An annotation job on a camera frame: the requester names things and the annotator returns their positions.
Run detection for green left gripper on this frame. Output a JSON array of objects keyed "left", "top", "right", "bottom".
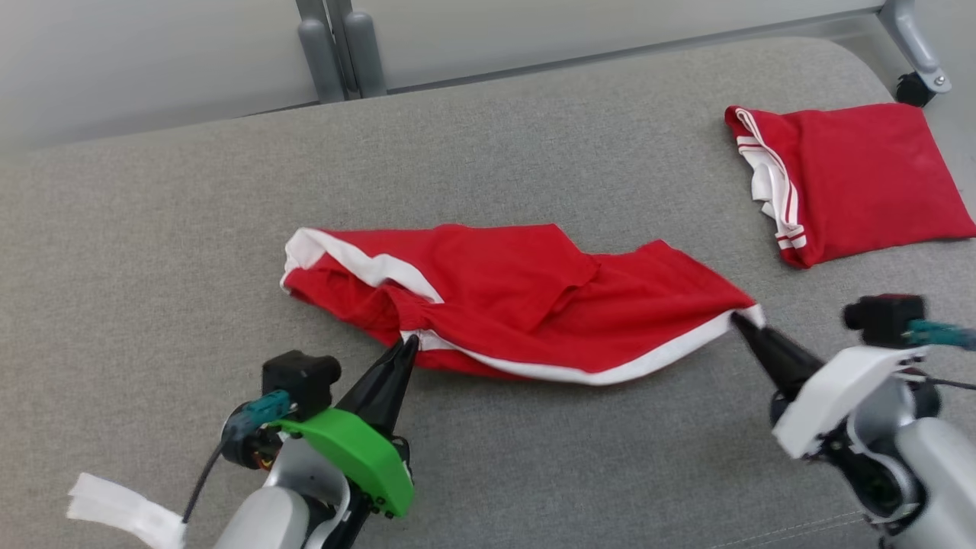
[{"left": 270, "top": 334, "right": 422, "bottom": 521}]

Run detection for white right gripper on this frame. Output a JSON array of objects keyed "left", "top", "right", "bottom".
[{"left": 730, "top": 310, "right": 929, "bottom": 461}]

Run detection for red shorts with white trim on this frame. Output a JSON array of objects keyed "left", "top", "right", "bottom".
[{"left": 279, "top": 223, "right": 766, "bottom": 387}]

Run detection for red number 23 jersey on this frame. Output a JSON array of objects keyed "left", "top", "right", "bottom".
[{"left": 724, "top": 101, "right": 976, "bottom": 270}]

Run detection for white tape strip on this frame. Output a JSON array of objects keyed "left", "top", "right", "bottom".
[{"left": 66, "top": 472, "right": 188, "bottom": 549}]

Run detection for black caster wheel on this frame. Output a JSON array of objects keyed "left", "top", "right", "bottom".
[{"left": 894, "top": 71, "right": 936, "bottom": 108}]

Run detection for teal-plug black cable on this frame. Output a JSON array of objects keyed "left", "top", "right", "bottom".
[
  {"left": 906, "top": 318, "right": 976, "bottom": 352},
  {"left": 181, "top": 390, "right": 295, "bottom": 527}
]

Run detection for grey partition post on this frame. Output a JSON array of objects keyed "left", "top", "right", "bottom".
[
  {"left": 295, "top": 0, "right": 348, "bottom": 105},
  {"left": 328, "top": 0, "right": 388, "bottom": 100}
]

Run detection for grey metal frame leg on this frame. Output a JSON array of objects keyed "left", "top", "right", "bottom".
[{"left": 877, "top": 0, "right": 953, "bottom": 95}]

